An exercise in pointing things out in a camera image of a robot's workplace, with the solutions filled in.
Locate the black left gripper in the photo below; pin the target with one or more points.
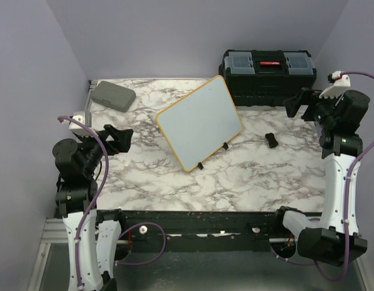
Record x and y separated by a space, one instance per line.
122 139

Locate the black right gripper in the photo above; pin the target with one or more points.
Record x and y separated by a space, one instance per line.
307 96

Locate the green whiteboard eraser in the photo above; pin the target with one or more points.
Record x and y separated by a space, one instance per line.
272 142

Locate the yellow framed whiteboard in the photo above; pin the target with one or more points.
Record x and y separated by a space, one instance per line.
200 123

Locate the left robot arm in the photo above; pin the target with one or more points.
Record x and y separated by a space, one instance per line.
92 234

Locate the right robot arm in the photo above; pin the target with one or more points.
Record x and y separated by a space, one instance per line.
334 239

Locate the black plastic toolbox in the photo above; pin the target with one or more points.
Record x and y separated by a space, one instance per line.
266 78

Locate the grey plastic case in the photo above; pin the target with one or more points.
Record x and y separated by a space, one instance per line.
113 96

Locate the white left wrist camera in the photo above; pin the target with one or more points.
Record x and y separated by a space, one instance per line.
83 117

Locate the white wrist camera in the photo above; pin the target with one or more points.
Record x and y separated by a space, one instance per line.
340 84
83 117

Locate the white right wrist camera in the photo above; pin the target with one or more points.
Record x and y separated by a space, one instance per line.
340 84

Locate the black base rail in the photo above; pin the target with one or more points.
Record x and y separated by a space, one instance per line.
182 231

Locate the aluminium frame rail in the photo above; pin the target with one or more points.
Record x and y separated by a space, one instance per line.
56 231

